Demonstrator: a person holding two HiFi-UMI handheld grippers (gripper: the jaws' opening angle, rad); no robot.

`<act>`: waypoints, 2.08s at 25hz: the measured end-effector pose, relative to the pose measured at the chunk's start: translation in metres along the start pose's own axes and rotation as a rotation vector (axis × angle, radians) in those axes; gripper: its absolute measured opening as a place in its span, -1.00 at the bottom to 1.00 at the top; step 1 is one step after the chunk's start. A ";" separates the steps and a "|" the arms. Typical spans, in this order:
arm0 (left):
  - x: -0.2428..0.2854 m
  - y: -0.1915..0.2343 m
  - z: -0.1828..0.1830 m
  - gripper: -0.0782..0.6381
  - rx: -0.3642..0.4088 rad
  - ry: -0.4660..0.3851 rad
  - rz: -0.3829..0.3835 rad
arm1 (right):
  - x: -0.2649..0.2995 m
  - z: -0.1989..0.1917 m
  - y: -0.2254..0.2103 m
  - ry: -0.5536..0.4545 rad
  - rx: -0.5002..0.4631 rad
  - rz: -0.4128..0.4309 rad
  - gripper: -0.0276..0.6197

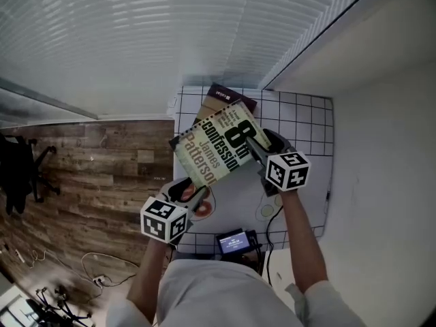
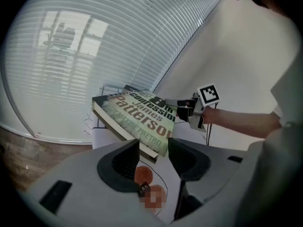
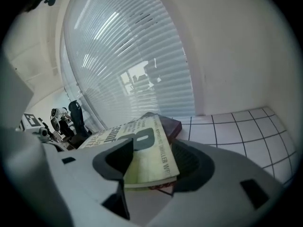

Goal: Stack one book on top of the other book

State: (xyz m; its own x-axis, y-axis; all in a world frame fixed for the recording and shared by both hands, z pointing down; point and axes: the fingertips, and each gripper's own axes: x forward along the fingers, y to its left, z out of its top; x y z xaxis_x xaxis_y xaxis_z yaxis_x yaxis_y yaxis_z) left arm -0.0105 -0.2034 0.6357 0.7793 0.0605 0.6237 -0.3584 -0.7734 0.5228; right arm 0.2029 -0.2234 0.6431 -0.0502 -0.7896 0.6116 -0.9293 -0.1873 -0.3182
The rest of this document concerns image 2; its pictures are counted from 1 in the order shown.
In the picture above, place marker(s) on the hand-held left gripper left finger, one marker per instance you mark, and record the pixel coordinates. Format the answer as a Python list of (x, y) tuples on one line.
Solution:
[(90, 185)]

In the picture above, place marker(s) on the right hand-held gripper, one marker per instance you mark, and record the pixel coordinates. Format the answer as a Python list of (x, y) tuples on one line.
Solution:
[(209, 94)]

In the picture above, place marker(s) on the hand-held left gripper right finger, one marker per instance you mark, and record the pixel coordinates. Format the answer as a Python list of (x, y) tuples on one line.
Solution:
[(213, 164)]

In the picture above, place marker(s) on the pale green paperback book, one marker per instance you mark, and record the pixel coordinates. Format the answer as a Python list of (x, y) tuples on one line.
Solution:
[(142, 117)]

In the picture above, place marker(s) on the dark brown hardcover book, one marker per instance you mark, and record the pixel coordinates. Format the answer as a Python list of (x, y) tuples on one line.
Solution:
[(150, 155)]

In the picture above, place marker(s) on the person's right forearm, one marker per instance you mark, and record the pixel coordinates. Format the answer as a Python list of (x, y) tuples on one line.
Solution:
[(236, 122)]

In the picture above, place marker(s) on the small black tag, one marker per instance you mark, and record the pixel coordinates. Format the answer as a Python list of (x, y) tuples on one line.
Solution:
[(143, 187)]

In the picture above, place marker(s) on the person's pale shirt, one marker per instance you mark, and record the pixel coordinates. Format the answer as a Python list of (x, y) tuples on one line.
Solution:
[(279, 150)]

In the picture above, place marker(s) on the white window blind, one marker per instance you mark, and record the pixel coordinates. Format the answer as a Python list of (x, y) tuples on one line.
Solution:
[(94, 55)]

